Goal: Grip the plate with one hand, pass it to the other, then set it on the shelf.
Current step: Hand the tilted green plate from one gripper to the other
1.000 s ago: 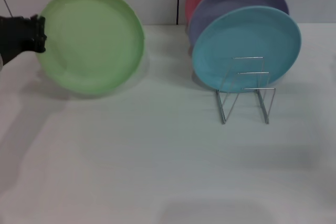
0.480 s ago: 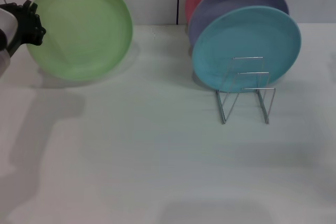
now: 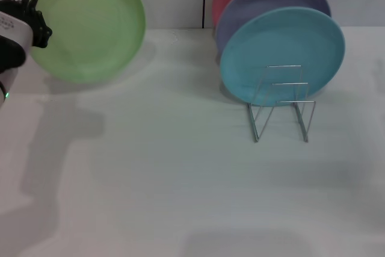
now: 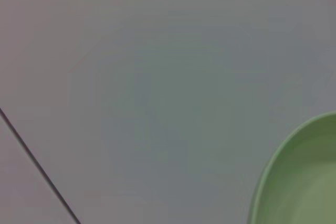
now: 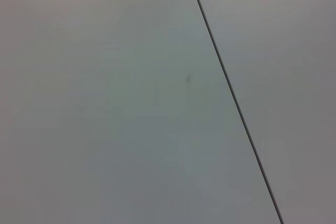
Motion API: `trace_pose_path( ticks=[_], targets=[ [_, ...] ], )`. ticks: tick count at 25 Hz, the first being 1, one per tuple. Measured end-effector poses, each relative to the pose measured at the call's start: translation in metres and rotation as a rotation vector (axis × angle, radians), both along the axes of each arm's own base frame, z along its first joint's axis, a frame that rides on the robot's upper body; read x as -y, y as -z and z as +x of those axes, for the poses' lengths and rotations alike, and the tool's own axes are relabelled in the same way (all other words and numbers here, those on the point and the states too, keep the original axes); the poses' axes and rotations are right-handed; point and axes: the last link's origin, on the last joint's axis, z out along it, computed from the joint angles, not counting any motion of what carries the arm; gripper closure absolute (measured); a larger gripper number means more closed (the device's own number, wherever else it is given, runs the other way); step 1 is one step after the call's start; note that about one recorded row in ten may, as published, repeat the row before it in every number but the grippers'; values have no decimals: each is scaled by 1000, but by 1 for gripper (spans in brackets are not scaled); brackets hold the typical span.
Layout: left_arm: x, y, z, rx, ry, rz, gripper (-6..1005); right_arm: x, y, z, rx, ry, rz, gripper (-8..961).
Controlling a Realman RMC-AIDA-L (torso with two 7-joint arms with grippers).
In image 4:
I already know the green round plate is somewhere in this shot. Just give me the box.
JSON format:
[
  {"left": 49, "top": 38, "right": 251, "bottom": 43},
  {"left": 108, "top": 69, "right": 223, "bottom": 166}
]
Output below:
[{"left": 248, "top": 111, "right": 336, "bottom": 224}]

